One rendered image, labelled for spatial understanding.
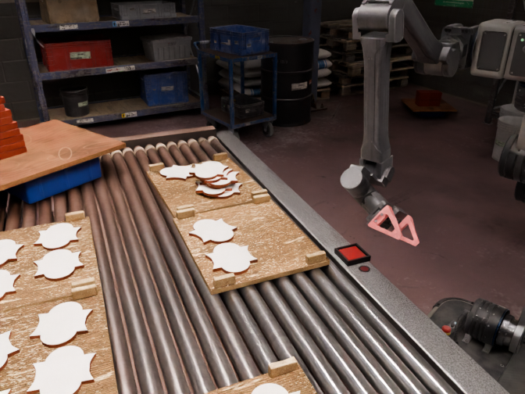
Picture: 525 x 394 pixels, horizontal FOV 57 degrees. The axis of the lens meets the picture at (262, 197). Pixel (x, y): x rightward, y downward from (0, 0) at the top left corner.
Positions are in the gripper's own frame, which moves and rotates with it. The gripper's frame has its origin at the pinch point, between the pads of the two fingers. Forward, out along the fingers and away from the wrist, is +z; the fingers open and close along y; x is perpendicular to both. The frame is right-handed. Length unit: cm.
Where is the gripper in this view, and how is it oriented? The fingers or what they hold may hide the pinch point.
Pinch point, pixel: (407, 238)
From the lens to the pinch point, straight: 121.1
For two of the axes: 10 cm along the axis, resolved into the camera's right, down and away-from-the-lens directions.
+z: 4.7, 6.4, -6.1
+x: 6.1, -7.3, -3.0
